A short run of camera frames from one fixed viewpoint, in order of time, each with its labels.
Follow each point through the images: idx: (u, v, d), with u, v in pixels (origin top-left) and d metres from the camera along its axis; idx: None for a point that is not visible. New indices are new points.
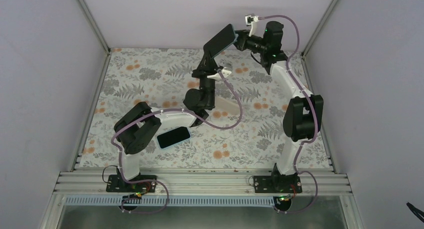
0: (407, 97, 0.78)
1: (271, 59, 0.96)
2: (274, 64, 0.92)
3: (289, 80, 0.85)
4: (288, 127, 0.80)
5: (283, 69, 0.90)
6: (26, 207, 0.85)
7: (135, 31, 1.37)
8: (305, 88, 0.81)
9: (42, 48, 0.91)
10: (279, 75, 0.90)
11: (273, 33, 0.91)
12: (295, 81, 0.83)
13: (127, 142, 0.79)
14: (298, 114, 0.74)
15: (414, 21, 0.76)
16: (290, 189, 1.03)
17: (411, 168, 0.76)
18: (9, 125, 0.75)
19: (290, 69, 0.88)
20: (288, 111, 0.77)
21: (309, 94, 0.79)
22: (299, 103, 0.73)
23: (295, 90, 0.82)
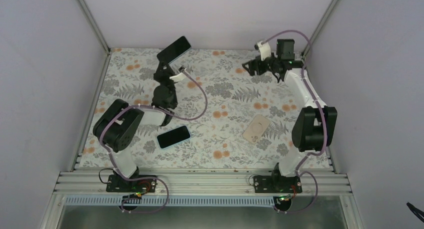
0: (407, 96, 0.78)
1: (287, 66, 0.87)
2: (289, 71, 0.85)
3: (303, 88, 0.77)
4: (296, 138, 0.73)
5: (298, 76, 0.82)
6: (26, 207, 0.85)
7: (135, 31, 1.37)
8: (319, 98, 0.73)
9: (42, 47, 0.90)
10: (294, 83, 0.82)
11: (284, 42, 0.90)
12: (309, 89, 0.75)
13: (114, 138, 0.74)
14: (308, 125, 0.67)
15: (413, 21, 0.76)
16: (290, 189, 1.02)
17: (410, 168, 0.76)
18: (9, 124, 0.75)
19: (306, 77, 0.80)
20: (298, 120, 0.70)
21: (322, 105, 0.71)
22: (311, 113, 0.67)
23: (307, 99, 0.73)
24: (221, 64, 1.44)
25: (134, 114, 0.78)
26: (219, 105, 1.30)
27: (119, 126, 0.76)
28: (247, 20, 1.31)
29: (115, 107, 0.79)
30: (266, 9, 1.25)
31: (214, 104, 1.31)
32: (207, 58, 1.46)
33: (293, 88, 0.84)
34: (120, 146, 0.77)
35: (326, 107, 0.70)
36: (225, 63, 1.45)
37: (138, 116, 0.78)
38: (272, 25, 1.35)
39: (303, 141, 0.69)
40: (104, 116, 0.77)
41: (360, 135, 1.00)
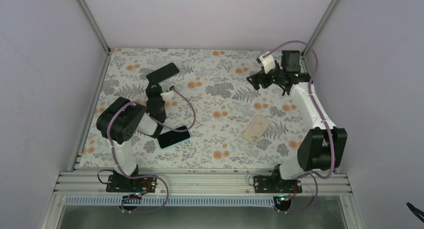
0: (407, 96, 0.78)
1: (293, 78, 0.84)
2: (295, 85, 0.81)
3: (310, 106, 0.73)
4: (302, 157, 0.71)
5: (305, 92, 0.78)
6: (26, 206, 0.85)
7: (134, 31, 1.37)
8: (328, 118, 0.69)
9: (41, 47, 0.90)
10: (300, 98, 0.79)
11: (290, 53, 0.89)
12: (318, 108, 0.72)
13: (120, 129, 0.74)
14: (316, 147, 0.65)
15: (414, 21, 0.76)
16: (290, 189, 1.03)
17: (411, 169, 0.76)
18: (9, 124, 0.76)
19: (314, 93, 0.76)
20: (305, 140, 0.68)
21: (331, 126, 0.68)
22: (319, 135, 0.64)
23: (316, 118, 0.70)
24: (221, 64, 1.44)
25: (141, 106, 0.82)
26: (219, 105, 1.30)
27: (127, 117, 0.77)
28: (247, 20, 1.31)
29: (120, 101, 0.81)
30: (265, 9, 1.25)
31: (214, 104, 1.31)
32: (207, 58, 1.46)
33: (299, 104, 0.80)
34: (126, 137, 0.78)
35: (335, 127, 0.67)
36: (225, 63, 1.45)
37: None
38: (272, 25, 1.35)
39: (309, 162, 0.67)
40: (108, 109, 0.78)
41: (360, 135, 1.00)
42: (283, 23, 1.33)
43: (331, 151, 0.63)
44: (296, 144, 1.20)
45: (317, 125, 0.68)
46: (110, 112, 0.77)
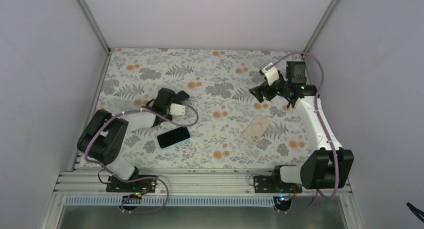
0: (407, 96, 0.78)
1: (299, 92, 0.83)
2: (301, 99, 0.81)
3: (316, 124, 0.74)
4: (305, 176, 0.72)
5: (310, 106, 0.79)
6: (26, 206, 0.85)
7: (135, 31, 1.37)
8: (334, 138, 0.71)
9: (41, 47, 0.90)
10: (304, 112, 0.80)
11: (295, 64, 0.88)
12: (324, 127, 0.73)
13: (99, 152, 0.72)
14: (320, 168, 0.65)
15: (414, 21, 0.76)
16: (290, 189, 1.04)
17: (410, 168, 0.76)
18: (9, 124, 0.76)
19: (319, 109, 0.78)
20: (309, 159, 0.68)
21: (337, 146, 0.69)
22: (324, 156, 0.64)
23: (321, 138, 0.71)
24: (221, 64, 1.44)
25: (118, 123, 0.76)
26: (219, 105, 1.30)
27: (107, 136, 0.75)
28: (247, 21, 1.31)
29: (96, 120, 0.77)
30: (265, 9, 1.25)
31: (214, 104, 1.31)
32: (207, 58, 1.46)
33: (304, 118, 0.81)
34: (110, 158, 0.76)
35: (341, 148, 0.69)
36: (226, 63, 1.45)
37: (123, 126, 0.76)
38: (272, 25, 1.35)
39: (313, 183, 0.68)
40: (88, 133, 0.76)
41: (360, 135, 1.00)
42: (283, 23, 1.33)
43: (336, 171, 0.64)
44: (296, 144, 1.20)
45: (323, 146, 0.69)
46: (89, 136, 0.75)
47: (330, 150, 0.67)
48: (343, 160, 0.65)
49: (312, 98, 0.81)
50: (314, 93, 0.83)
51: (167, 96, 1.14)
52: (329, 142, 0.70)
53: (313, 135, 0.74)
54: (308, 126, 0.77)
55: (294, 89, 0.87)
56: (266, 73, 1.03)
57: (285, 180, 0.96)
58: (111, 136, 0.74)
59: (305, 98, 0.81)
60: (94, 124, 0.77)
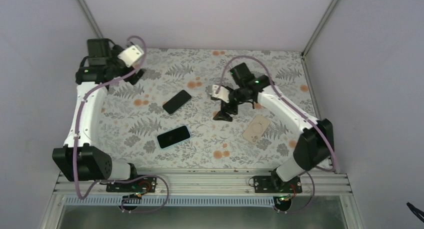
0: (406, 96, 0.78)
1: (256, 87, 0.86)
2: (261, 93, 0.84)
3: (288, 110, 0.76)
4: (302, 163, 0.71)
5: (273, 96, 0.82)
6: (26, 206, 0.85)
7: (134, 30, 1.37)
8: (308, 115, 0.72)
9: (41, 48, 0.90)
10: (271, 103, 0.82)
11: (235, 69, 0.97)
12: (295, 109, 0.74)
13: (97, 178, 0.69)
14: (313, 148, 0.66)
15: (413, 22, 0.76)
16: (290, 189, 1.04)
17: (411, 169, 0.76)
18: (10, 124, 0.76)
19: (282, 95, 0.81)
20: (299, 145, 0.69)
21: (315, 120, 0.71)
22: (311, 136, 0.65)
23: (298, 120, 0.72)
24: (221, 64, 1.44)
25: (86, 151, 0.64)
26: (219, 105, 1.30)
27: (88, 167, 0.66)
28: (247, 21, 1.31)
29: (62, 161, 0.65)
30: (265, 9, 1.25)
31: (214, 104, 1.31)
32: (207, 58, 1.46)
33: (273, 109, 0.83)
34: (107, 168, 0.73)
35: (318, 121, 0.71)
36: (225, 63, 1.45)
37: (93, 151, 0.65)
38: (271, 25, 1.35)
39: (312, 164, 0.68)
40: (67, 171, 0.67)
41: (360, 135, 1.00)
42: (283, 23, 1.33)
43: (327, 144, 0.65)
44: None
45: (304, 126, 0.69)
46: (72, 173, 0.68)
47: (311, 125, 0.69)
48: (326, 130, 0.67)
49: (269, 88, 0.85)
50: (268, 82, 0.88)
51: (101, 45, 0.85)
52: (307, 121, 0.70)
53: (291, 122, 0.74)
54: (282, 115, 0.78)
55: (249, 86, 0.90)
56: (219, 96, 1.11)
57: (287, 179, 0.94)
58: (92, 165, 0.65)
59: (265, 91, 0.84)
60: (63, 164, 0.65)
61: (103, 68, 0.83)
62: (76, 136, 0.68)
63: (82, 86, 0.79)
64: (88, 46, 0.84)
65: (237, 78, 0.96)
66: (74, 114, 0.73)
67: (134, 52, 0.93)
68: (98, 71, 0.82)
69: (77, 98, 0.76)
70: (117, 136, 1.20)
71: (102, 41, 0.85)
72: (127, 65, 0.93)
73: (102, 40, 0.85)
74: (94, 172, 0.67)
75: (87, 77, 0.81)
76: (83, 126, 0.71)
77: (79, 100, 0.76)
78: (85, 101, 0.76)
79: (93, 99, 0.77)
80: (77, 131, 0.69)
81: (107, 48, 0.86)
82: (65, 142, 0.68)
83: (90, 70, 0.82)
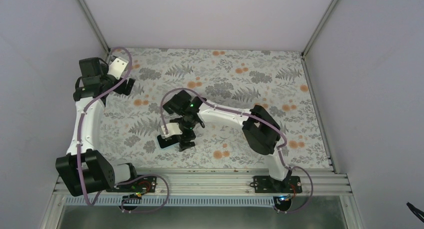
0: (407, 96, 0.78)
1: (193, 110, 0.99)
2: (199, 113, 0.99)
3: (226, 114, 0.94)
4: (259, 149, 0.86)
5: (209, 109, 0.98)
6: (26, 206, 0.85)
7: (135, 30, 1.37)
8: (241, 110, 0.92)
9: (41, 47, 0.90)
10: (211, 115, 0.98)
11: (170, 102, 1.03)
12: (230, 111, 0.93)
13: (100, 185, 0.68)
14: (256, 133, 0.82)
15: (414, 21, 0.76)
16: (290, 189, 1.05)
17: (411, 168, 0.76)
18: (9, 124, 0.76)
19: (215, 105, 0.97)
20: (248, 137, 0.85)
21: (247, 110, 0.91)
22: (248, 125, 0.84)
23: (236, 117, 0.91)
24: (221, 64, 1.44)
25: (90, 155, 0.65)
26: None
27: (92, 172, 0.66)
28: (247, 21, 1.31)
29: (65, 170, 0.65)
30: (265, 9, 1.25)
31: None
32: (207, 58, 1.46)
33: (215, 119, 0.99)
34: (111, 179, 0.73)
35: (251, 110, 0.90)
36: (226, 63, 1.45)
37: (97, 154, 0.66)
38: (271, 25, 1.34)
39: (266, 145, 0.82)
40: (69, 183, 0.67)
41: (360, 135, 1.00)
42: (283, 23, 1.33)
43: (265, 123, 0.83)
44: (296, 144, 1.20)
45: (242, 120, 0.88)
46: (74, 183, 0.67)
47: (249, 116, 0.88)
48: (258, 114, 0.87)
49: (204, 104, 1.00)
50: (199, 100, 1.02)
51: (94, 64, 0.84)
52: (243, 115, 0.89)
53: (232, 122, 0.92)
54: (225, 121, 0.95)
55: (188, 112, 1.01)
56: (171, 132, 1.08)
57: (284, 174, 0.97)
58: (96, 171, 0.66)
59: (200, 109, 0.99)
60: (67, 172, 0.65)
61: (99, 85, 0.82)
62: (79, 143, 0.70)
63: (81, 101, 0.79)
64: (81, 66, 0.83)
65: (175, 108, 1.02)
66: (76, 126, 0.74)
67: (120, 63, 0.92)
68: (95, 89, 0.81)
69: (78, 112, 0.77)
70: (117, 136, 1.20)
71: (93, 60, 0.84)
72: (118, 78, 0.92)
73: (93, 59, 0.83)
74: (98, 178, 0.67)
75: (84, 95, 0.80)
76: (84, 133, 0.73)
77: (79, 113, 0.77)
78: (85, 112, 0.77)
79: (92, 110, 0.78)
80: (79, 139, 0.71)
81: (99, 65, 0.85)
82: (68, 152, 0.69)
83: (86, 88, 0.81)
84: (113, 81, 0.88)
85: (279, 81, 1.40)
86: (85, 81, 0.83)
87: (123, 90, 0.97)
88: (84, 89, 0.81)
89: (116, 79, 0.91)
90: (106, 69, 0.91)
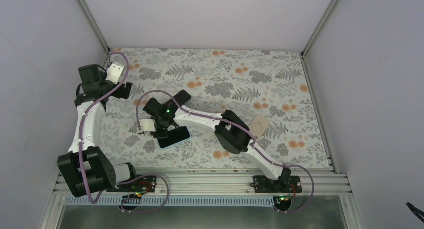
0: (407, 96, 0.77)
1: (170, 116, 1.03)
2: (175, 119, 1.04)
3: (199, 119, 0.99)
4: (232, 150, 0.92)
5: (185, 114, 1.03)
6: (26, 206, 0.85)
7: (135, 30, 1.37)
8: (214, 115, 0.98)
9: (41, 48, 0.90)
10: (186, 120, 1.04)
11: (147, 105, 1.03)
12: (203, 116, 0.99)
13: (102, 184, 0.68)
14: (227, 135, 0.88)
15: (414, 22, 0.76)
16: (290, 189, 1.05)
17: (411, 168, 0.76)
18: (9, 124, 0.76)
19: (190, 111, 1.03)
20: (221, 140, 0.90)
21: (218, 115, 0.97)
22: (220, 128, 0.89)
23: (209, 122, 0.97)
24: (221, 64, 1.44)
25: (92, 153, 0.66)
26: (219, 105, 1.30)
27: (93, 171, 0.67)
28: (247, 21, 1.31)
29: (67, 169, 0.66)
30: (265, 9, 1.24)
31: (214, 104, 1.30)
32: (207, 58, 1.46)
33: (189, 123, 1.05)
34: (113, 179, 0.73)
35: (223, 114, 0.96)
36: (226, 63, 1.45)
37: (98, 152, 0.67)
38: (271, 25, 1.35)
39: (238, 146, 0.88)
40: (71, 183, 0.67)
41: (360, 135, 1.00)
42: (283, 23, 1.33)
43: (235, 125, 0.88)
44: (296, 144, 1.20)
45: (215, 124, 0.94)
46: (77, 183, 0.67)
47: (220, 121, 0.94)
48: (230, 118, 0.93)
49: (179, 110, 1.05)
50: (175, 105, 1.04)
51: (93, 71, 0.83)
52: (215, 120, 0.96)
53: (206, 127, 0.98)
54: (200, 125, 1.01)
55: (165, 117, 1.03)
56: (143, 128, 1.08)
57: (277, 173, 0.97)
58: (97, 168, 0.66)
59: (176, 115, 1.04)
60: (69, 171, 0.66)
61: (99, 91, 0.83)
62: (81, 141, 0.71)
63: (83, 106, 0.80)
64: (80, 74, 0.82)
65: (152, 112, 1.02)
66: (77, 127, 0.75)
67: (116, 69, 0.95)
68: (96, 95, 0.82)
69: (79, 113, 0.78)
70: (117, 136, 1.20)
71: (93, 67, 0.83)
72: (115, 83, 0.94)
73: (92, 66, 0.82)
74: (100, 177, 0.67)
75: (85, 100, 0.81)
76: (86, 133, 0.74)
77: (80, 116, 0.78)
78: (86, 115, 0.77)
79: (94, 113, 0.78)
80: (81, 138, 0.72)
81: (98, 72, 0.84)
82: (70, 150, 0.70)
83: (87, 94, 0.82)
84: (111, 85, 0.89)
85: (279, 81, 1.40)
86: (85, 87, 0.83)
87: (122, 93, 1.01)
88: (85, 95, 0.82)
89: (114, 84, 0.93)
90: (104, 75, 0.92)
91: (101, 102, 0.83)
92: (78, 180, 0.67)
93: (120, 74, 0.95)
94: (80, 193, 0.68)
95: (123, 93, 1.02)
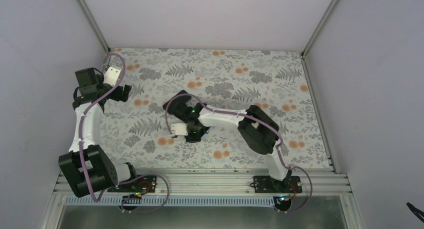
0: (406, 96, 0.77)
1: (195, 115, 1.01)
2: (200, 119, 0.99)
3: (223, 115, 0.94)
4: (257, 149, 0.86)
5: (208, 112, 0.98)
6: (27, 205, 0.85)
7: (135, 30, 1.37)
8: (238, 111, 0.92)
9: (41, 48, 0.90)
10: (210, 119, 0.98)
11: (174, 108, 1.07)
12: (227, 112, 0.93)
13: (105, 182, 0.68)
14: (253, 133, 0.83)
15: (414, 21, 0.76)
16: (290, 189, 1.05)
17: (411, 169, 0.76)
18: (9, 124, 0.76)
19: (214, 108, 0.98)
20: (246, 138, 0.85)
21: (243, 111, 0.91)
22: (246, 124, 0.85)
23: (232, 118, 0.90)
24: (221, 64, 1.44)
25: (93, 152, 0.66)
26: (219, 105, 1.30)
27: (95, 169, 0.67)
28: (247, 21, 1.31)
29: (68, 169, 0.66)
30: (265, 9, 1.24)
31: (214, 104, 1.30)
32: (207, 58, 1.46)
33: (213, 122, 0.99)
34: (114, 177, 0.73)
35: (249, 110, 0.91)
36: (225, 63, 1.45)
37: (99, 150, 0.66)
38: (271, 25, 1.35)
39: (264, 145, 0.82)
40: (73, 183, 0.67)
41: (360, 136, 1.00)
42: (283, 23, 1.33)
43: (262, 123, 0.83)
44: (296, 144, 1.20)
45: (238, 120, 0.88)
46: (78, 182, 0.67)
47: (244, 117, 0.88)
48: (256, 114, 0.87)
49: (204, 109, 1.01)
50: (200, 105, 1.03)
51: (90, 74, 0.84)
52: (239, 116, 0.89)
53: (229, 124, 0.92)
54: (223, 123, 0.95)
55: (191, 118, 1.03)
56: (176, 131, 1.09)
57: (284, 174, 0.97)
58: (99, 166, 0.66)
59: (201, 114, 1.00)
60: (70, 170, 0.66)
61: (96, 93, 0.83)
62: (81, 141, 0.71)
63: (81, 108, 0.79)
64: (78, 77, 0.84)
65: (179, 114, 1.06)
66: (76, 127, 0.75)
67: (113, 71, 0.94)
68: (93, 97, 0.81)
69: (78, 114, 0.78)
70: (117, 136, 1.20)
71: (89, 70, 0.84)
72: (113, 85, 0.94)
73: (89, 69, 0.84)
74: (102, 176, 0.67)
75: (83, 102, 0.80)
76: (86, 132, 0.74)
77: (79, 116, 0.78)
78: (85, 115, 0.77)
79: (92, 113, 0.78)
80: (81, 137, 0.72)
81: (94, 74, 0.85)
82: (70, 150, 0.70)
83: (84, 96, 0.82)
84: (109, 88, 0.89)
85: (279, 81, 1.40)
86: (83, 90, 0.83)
87: (119, 96, 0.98)
88: (83, 97, 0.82)
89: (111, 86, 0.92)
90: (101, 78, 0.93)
91: (99, 104, 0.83)
92: (79, 179, 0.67)
93: (118, 77, 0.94)
94: (82, 192, 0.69)
95: (121, 97, 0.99)
